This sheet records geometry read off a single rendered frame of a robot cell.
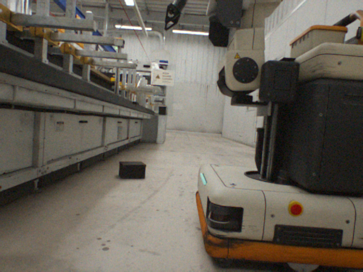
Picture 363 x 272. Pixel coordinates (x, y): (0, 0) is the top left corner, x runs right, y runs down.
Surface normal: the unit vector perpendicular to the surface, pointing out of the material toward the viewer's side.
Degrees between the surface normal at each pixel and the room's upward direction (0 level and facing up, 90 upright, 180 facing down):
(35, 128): 90
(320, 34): 92
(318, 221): 90
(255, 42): 90
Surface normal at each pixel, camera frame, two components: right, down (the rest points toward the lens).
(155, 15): 0.00, 0.05
